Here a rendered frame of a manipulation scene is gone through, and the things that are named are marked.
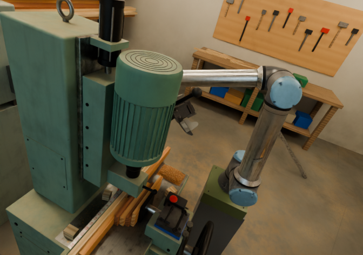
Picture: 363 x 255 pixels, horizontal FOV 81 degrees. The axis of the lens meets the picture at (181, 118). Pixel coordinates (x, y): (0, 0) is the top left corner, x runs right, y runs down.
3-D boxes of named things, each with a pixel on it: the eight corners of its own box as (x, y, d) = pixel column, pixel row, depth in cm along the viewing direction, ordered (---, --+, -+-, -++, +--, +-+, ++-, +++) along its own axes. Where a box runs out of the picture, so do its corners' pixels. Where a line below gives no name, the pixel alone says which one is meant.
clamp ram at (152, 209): (153, 231, 80) (158, 217, 75) (136, 221, 81) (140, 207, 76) (164, 212, 87) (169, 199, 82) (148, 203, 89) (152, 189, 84)
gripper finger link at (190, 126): (203, 128, 77) (191, 112, 82) (189, 136, 76) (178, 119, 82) (204, 133, 79) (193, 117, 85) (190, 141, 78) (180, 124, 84)
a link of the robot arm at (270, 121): (250, 188, 131) (303, 72, 92) (253, 213, 116) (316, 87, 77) (226, 182, 133) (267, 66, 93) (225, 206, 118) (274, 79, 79)
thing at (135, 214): (133, 227, 79) (135, 214, 75) (129, 225, 80) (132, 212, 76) (159, 188, 97) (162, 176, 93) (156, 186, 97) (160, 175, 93)
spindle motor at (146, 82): (145, 177, 63) (166, 81, 46) (97, 152, 67) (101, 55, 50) (170, 146, 77) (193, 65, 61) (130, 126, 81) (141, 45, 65)
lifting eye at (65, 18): (71, 25, 60) (71, -1, 56) (55, 18, 61) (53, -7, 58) (76, 24, 61) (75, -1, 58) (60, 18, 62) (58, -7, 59)
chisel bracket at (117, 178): (135, 201, 79) (139, 186, 74) (105, 183, 82) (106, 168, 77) (146, 187, 85) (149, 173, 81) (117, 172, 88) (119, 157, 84)
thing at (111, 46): (109, 70, 57) (113, 0, 48) (86, 60, 59) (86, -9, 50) (127, 64, 64) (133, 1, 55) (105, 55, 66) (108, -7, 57)
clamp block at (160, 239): (174, 258, 77) (179, 246, 72) (142, 239, 80) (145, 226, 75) (188, 224, 89) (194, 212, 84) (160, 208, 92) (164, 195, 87)
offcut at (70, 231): (79, 234, 82) (79, 228, 80) (73, 241, 80) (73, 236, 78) (69, 228, 83) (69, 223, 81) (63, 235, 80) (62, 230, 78)
